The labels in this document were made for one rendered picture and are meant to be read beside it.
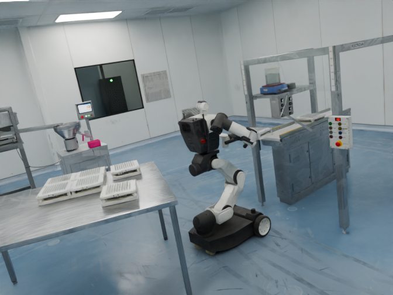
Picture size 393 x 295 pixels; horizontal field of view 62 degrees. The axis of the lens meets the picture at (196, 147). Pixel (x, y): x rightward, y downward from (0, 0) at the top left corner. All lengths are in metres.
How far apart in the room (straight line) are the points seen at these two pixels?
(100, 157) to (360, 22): 4.83
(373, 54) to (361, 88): 0.62
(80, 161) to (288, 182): 2.78
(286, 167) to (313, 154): 0.46
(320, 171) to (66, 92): 5.43
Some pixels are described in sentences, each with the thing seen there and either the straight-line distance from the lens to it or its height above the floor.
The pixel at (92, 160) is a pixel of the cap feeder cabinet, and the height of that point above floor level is 0.60.
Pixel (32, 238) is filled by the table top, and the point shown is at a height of 0.82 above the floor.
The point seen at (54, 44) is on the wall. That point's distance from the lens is 7.61.
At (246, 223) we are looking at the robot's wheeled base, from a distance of 3.12.
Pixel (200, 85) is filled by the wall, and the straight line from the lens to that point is 8.80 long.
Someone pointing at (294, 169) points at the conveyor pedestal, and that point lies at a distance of 3.70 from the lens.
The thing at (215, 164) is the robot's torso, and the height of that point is 0.78.
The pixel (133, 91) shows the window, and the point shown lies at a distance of 7.97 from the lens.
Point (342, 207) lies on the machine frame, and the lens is 3.13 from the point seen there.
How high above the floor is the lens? 1.63
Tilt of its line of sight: 14 degrees down
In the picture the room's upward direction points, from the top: 10 degrees counter-clockwise
